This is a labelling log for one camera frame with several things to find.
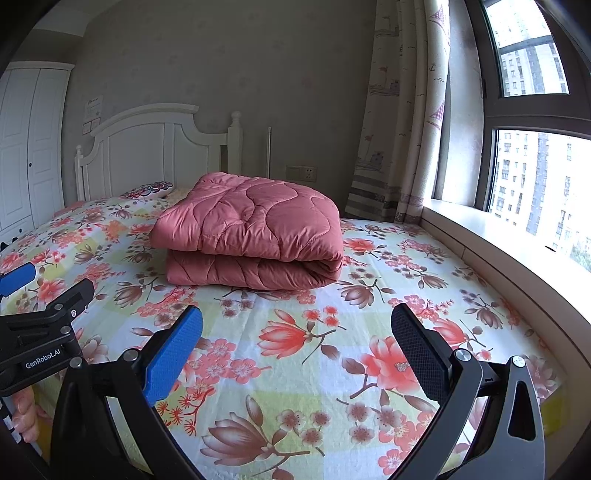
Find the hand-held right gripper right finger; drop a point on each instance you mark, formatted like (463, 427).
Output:
(422, 357)

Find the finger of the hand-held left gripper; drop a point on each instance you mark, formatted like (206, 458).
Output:
(69, 295)
(16, 279)

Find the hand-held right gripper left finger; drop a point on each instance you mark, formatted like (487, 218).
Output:
(175, 353)

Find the pink quilted jacket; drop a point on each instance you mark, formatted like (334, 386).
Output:
(249, 230)

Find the person's left hand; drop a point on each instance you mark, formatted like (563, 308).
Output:
(25, 415)

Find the floral bed sheet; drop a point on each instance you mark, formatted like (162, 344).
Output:
(300, 346)

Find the cream window sill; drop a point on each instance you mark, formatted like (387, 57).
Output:
(508, 258)

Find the patterned purple pillow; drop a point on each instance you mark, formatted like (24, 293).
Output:
(147, 190)

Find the white wardrobe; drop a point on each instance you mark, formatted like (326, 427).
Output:
(27, 147)

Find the white wooden headboard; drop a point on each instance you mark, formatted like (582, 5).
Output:
(152, 147)

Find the thin metal pole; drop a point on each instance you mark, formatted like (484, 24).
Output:
(269, 152)

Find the dark framed window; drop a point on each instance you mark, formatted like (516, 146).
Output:
(531, 161)

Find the printed cream curtain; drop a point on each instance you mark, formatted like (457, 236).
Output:
(397, 115)

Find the wall switch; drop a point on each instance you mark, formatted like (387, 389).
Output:
(91, 126)

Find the paper wall notice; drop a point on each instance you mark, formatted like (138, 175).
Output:
(93, 107)

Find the wall power socket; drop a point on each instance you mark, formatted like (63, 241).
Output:
(301, 173)

